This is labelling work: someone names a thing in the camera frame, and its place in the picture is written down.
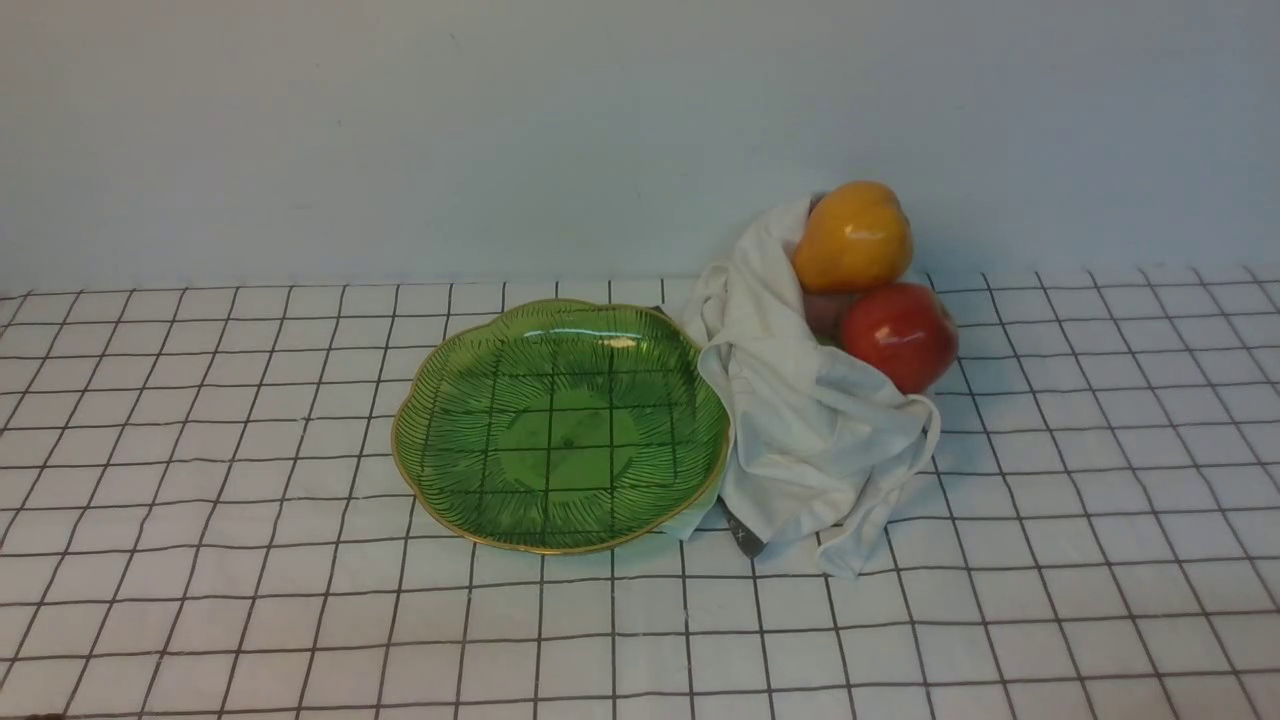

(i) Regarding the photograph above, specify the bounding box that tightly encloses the red apple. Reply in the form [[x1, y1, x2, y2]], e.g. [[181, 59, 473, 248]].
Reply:
[[837, 282, 960, 395]]

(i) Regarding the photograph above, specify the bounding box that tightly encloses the white grid tablecloth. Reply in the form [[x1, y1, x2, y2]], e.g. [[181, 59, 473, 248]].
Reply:
[[1, 266, 1279, 719]]

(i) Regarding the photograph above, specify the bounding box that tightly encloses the pink peach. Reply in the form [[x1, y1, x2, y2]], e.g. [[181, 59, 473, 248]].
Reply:
[[803, 293, 860, 347]]

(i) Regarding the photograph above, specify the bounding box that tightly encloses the orange yellow mango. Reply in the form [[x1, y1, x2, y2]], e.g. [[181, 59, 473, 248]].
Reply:
[[792, 181, 914, 295]]

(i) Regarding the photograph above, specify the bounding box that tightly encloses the white cloth bag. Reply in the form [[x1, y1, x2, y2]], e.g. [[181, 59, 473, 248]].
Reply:
[[664, 199, 941, 579]]

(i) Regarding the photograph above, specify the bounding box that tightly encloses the green glass leaf plate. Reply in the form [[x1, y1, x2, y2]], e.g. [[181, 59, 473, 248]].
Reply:
[[390, 299, 731, 555]]

